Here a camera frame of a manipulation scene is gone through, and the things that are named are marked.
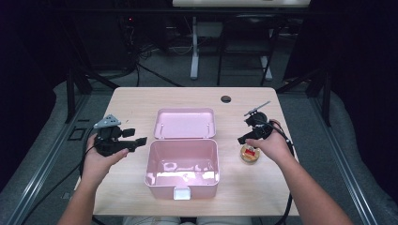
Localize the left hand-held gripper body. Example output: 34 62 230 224
93 113 137 158

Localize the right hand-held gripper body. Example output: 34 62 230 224
243 100 275 141

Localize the pink lidded storage box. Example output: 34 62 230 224
144 107 221 201

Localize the person's right hand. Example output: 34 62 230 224
245 119 296 167

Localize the person's left hand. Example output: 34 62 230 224
80 133 130 186

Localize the black metal stand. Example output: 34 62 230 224
276 67 332 127
64 62 120 124

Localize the dark equipment cabinet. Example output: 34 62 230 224
74 12 132 71

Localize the black chair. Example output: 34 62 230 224
217 13 280 87

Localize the dark curtain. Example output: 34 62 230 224
284 0 398 201
0 0 69 188

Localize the white desk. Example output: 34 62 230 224
172 0 311 81

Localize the aluminium floor rail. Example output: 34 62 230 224
311 95 378 225
6 93 92 225

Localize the black floor cable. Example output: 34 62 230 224
134 60 184 88

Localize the left hand-held gripper cable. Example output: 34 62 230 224
22 126 104 225

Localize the hand-held gripper cable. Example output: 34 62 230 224
261 118 296 225
22 126 104 225

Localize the right hand-held gripper cable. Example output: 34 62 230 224
261 118 296 225

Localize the tangle of black cables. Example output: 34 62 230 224
120 15 195 64

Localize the white cable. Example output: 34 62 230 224
168 45 193 56

